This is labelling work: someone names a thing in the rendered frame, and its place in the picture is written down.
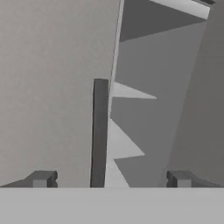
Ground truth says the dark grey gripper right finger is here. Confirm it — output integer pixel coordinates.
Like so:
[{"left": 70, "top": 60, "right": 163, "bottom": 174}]
[{"left": 165, "top": 170, "right": 224, "bottom": 188}]

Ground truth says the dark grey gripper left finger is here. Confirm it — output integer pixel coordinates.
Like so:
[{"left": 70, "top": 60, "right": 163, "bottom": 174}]
[{"left": 0, "top": 170, "right": 59, "bottom": 188}]

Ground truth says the grey fridge door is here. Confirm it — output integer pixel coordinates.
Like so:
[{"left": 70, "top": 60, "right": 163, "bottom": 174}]
[{"left": 0, "top": 0, "right": 122, "bottom": 188}]

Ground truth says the dark grey door handle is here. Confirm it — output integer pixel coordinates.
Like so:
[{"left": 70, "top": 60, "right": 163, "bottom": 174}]
[{"left": 89, "top": 78, "right": 110, "bottom": 188}]

